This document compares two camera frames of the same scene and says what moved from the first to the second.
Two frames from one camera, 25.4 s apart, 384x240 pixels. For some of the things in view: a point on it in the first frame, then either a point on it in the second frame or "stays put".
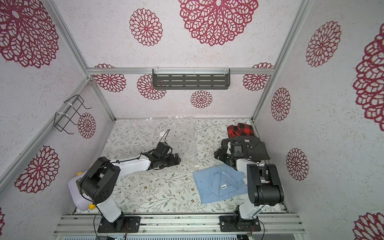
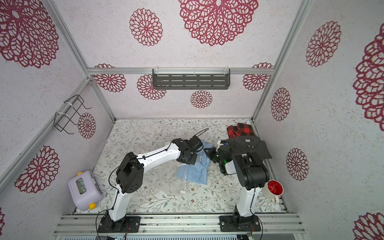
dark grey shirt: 253,148 stays put
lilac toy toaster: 82,201 stays put
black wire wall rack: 73,105 stays put
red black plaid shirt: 241,129 stays put
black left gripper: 172,161 -> 193,162
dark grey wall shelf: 191,78 stays put
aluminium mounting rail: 182,225 stays put
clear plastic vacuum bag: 130,137 -> 188,176
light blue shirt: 220,182 -> 198,172
